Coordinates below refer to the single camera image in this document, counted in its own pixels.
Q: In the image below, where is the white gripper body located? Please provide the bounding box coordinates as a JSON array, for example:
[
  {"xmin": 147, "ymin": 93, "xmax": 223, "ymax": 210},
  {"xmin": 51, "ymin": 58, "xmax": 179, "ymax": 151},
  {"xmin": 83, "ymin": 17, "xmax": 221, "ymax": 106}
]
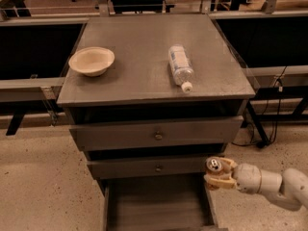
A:
[{"xmin": 233, "ymin": 164, "xmax": 261, "ymax": 194}]

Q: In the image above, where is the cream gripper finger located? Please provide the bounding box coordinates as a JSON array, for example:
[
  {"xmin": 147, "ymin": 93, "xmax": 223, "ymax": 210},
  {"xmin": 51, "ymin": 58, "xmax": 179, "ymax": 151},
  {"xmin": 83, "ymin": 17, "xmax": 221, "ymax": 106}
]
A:
[
  {"xmin": 216, "ymin": 157, "xmax": 238, "ymax": 171},
  {"xmin": 204, "ymin": 174, "xmax": 236, "ymax": 191}
]

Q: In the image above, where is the orange soda can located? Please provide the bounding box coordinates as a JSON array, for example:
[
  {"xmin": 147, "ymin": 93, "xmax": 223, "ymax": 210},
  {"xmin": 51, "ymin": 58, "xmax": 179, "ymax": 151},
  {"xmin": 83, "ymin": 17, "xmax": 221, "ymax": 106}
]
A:
[{"xmin": 204, "ymin": 157, "xmax": 232, "ymax": 178}]

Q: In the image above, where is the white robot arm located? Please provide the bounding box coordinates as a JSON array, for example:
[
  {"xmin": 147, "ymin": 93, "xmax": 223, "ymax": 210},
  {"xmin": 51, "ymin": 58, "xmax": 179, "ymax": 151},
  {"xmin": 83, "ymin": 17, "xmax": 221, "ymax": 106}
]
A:
[{"xmin": 204, "ymin": 157, "xmax": 308, "ymax": 211}]

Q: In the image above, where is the grey top drawer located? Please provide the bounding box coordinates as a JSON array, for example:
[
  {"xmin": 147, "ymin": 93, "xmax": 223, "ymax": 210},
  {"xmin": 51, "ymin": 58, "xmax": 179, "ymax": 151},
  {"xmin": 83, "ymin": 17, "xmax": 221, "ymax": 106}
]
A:
[{"xmin": 70, "ymin": 115, "xmax": 244, "ymax": 151}]

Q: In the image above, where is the grey open bottom drawer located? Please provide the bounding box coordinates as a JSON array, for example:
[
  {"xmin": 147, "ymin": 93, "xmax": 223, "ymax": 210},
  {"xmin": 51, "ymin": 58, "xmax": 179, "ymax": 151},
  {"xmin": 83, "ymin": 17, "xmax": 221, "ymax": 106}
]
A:
[{"xmin": 103, "ymin": 173, "xmax": 229, "ymax": 231}]

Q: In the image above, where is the grey drawer cabinet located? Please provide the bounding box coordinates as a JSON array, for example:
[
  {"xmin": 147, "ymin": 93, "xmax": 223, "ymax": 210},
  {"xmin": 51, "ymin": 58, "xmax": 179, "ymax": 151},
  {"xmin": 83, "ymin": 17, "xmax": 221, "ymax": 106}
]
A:
[{"xmin": 57, "ymin": 13, "xmax": 257, "ymax": 231}]

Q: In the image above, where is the grey middle drawer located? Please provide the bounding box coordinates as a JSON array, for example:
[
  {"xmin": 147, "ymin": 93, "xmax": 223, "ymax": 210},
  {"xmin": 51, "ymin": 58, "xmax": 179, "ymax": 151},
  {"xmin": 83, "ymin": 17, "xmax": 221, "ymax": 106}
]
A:
[{"xmin": 87, "ymin": 153, "xmax": 214, "ymax": 179}]

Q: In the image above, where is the clear plastic water bottle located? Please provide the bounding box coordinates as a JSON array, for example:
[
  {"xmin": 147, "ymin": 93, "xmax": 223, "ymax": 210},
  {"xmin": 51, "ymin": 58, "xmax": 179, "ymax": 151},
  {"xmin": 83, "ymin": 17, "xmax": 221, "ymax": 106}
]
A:
[{"xmin": 168, "ymin": 44, "xmax": 194, "ymax": 93}]

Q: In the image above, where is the white paper bowl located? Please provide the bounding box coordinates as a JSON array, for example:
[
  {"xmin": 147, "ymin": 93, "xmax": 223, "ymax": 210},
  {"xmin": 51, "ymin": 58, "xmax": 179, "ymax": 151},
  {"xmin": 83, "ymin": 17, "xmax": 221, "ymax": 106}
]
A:
[{"xmin": 68, "ymin": 47, "xmax": 116, "ymax": 77}]

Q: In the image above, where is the black floor cable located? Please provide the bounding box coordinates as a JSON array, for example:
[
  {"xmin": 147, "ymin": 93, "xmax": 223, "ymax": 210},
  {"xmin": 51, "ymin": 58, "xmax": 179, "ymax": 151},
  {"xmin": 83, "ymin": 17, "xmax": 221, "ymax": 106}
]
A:
[{"xmin": 231, "ymin": 65, "xmax": 288, "ymax": 149}]

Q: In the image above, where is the grey metal railing frame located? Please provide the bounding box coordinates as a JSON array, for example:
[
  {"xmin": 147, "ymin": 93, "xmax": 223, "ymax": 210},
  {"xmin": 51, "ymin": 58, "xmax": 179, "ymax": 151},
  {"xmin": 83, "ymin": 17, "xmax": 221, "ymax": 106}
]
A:
[{"xmin": 0, "ymin": 0, "xmax": 308, "ymax": 137}]

